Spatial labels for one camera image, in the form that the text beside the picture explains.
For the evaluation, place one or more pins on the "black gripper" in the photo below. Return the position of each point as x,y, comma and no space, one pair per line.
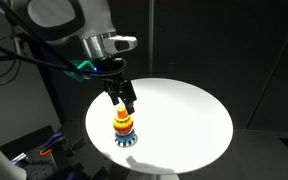
114,78

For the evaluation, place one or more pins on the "purple clamp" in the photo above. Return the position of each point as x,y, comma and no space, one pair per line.
52,140

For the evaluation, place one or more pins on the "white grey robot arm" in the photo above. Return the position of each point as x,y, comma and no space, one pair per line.
94,20

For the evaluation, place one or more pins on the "grey vertical pole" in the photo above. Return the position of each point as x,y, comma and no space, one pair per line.
151,36

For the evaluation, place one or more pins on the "white table pedestal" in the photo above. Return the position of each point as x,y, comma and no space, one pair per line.
154,176

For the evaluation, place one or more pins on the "black perforated breadboard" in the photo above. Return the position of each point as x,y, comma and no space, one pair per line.
34,166

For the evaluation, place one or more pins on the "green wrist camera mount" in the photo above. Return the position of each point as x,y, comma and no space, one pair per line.
80,66

